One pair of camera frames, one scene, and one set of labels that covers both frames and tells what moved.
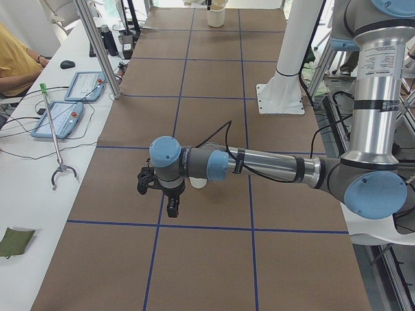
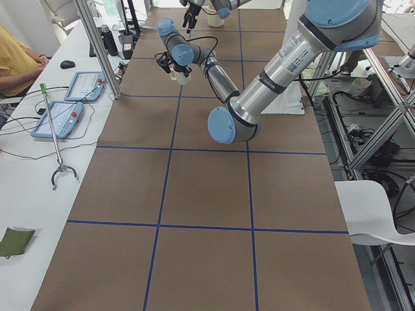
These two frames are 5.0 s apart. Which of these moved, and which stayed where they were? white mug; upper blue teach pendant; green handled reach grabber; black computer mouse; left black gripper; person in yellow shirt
Moved: left black gripper; white mug
Stayed: green handled reach grabber; upper blue teach pendant; person in yellow shirt; black computer mouse
